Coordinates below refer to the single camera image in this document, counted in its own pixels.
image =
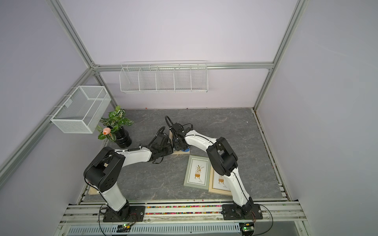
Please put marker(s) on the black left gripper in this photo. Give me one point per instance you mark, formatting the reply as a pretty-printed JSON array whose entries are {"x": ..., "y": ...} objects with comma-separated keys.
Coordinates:
[{"x": 169, "y": 146}]

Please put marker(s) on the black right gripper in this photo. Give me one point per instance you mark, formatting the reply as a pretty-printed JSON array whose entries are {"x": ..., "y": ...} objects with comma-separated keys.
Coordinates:
[{"x": 175, "y": 146}]

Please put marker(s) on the beige picture frame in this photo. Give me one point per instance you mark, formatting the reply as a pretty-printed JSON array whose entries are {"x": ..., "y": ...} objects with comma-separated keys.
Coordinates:
[{"x": 175, "y": 151}]

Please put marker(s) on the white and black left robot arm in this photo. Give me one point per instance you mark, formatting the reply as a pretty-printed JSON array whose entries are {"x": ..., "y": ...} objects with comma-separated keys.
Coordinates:
[{"x": 103, "y": 172}]

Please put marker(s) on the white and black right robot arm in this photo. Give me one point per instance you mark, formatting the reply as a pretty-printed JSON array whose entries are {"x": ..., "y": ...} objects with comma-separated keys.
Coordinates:
[{"x": 223, "y": 160}]

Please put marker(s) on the black glossy plant vase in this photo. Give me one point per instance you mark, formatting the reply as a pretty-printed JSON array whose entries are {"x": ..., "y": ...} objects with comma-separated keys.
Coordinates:
[{"x": 123, "y": 139}]

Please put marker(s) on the green artificial plant pink flower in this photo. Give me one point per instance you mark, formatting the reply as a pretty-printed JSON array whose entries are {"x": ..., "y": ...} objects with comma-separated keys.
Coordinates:
[{"x": 115, "y": 120}]

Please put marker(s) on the left electronics board green led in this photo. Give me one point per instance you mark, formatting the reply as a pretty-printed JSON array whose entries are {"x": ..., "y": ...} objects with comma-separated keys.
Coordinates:
[{"x": 123, "y": 228}]

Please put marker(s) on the electronics board green led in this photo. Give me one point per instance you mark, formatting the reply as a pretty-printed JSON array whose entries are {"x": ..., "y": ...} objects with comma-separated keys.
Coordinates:
[
  {"x": 123, "y": 228},
  {"x": 247, "y": 228}
]

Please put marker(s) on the right electronics board green led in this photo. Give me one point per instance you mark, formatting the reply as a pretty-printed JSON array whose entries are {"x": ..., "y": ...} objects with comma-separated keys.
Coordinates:
[{"x": 247, "y": 228}]

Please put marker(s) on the green-grey picture frame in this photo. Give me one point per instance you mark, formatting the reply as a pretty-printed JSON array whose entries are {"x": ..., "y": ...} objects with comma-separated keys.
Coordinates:
[{"x": 198, "y": 172}]

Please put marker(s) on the long white wire shelf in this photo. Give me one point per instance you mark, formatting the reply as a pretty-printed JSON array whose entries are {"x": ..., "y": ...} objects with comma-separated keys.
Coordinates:
[{"x": 164, "y": 76}]

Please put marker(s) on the light wood picture frame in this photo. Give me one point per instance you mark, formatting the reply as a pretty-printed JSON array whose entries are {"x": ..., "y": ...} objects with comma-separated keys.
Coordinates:
[{"x": 218, "y": 186}]

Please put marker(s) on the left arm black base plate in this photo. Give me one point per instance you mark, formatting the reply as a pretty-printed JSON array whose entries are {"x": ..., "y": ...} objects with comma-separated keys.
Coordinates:
[{"x": 126, "y": 214}]

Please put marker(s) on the white wire basket left wall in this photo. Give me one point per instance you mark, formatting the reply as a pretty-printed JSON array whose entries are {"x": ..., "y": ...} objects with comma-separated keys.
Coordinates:
[{"x": 82, "y": 110}]

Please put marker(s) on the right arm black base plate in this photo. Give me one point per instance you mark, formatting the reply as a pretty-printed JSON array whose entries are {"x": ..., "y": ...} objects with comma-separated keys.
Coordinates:
[{"x": 234, "y": 212}]

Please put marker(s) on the white vented cable duct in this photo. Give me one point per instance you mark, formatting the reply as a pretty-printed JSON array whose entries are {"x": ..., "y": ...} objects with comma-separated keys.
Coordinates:
[{"x": 155, "y": 229}]

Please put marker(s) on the aluminium mounting rail front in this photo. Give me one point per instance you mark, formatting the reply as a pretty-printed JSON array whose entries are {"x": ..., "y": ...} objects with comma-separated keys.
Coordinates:
[{"x": 184, "y": 212}]

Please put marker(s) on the aluminium cage frame profiles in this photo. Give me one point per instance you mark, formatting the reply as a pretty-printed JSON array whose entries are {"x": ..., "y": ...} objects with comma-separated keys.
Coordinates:
[{"x": 18, "y": 157}]

